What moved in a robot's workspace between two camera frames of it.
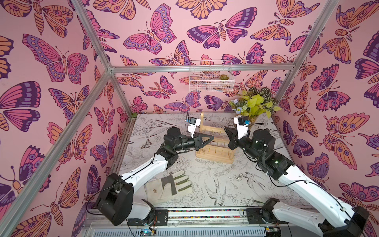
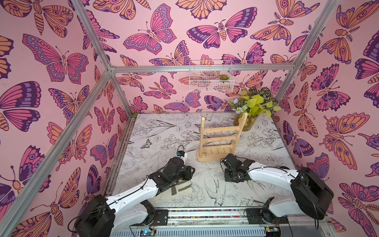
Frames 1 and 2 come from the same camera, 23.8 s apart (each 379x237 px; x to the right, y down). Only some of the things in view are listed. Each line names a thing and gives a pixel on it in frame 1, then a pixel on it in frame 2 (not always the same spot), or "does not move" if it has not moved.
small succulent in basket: (223, 77) does not move
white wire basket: (204, 76) does not move
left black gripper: (197, 142) to (188, 174)
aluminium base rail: (210, 222) does not move
